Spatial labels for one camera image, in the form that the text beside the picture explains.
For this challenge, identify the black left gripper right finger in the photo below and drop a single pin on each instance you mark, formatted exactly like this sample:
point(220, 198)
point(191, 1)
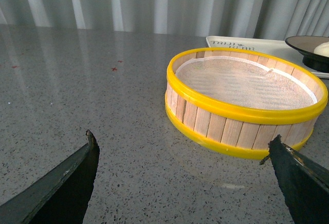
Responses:
point(303, 182)

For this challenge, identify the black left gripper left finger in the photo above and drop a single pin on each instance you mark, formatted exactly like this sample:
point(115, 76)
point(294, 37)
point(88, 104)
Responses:
point(60, 196)

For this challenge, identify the white steamed bun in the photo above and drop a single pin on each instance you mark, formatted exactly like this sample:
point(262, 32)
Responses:
point(322, 49)

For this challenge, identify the beige plate with black rim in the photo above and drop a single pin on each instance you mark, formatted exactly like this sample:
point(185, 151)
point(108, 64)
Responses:
point(305, 45)

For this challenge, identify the cream rectangular serving tray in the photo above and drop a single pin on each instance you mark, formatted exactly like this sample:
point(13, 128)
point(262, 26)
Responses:
point(272, 47)

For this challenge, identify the bamboo steamer with yellow rims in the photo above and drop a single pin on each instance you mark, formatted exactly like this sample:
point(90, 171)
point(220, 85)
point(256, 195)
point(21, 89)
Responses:
point(235, 130)

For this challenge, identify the white steamer liner cloth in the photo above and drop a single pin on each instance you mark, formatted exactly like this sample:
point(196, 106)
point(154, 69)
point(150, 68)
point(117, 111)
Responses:
point(245, 83)

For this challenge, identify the grey pleated curtain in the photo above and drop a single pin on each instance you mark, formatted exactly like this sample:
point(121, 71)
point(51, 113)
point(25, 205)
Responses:
point(261, 19)

